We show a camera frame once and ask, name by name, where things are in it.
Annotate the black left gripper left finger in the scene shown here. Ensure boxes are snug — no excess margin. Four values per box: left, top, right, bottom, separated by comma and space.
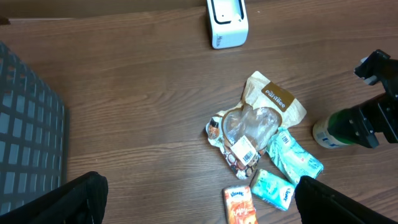
1, 171, 108, 224

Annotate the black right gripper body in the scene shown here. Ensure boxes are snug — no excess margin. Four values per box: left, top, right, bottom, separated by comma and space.
354, 49, 397, 143

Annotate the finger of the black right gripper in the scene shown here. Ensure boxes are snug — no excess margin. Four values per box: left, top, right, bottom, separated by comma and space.
327, 103, 379, 149

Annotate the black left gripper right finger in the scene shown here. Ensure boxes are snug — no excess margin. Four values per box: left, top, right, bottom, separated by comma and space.
295, 175, 397, 224

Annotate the green lid jar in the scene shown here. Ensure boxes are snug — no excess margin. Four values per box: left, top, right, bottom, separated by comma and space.
312, 109, 354, 149

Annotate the light green tissue pack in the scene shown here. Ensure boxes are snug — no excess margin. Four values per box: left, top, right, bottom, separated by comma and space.
266, 127, 324, 186

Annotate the teal tissue pack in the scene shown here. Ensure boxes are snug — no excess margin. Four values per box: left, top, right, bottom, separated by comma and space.
250, 169, 295, 211

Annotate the orange tissue pack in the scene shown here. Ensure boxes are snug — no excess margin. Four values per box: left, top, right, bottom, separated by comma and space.
223, 185, 258, 224

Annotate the beige brown snack pouch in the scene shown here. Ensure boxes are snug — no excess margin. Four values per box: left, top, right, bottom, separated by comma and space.
205, 71, 307, 180

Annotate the white barcode scanner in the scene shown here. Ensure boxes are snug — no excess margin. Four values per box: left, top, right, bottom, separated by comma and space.
206, 0, 249, 49

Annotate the grey plastic shopping basket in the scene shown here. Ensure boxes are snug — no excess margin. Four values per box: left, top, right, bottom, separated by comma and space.
1, 44, 69, 214

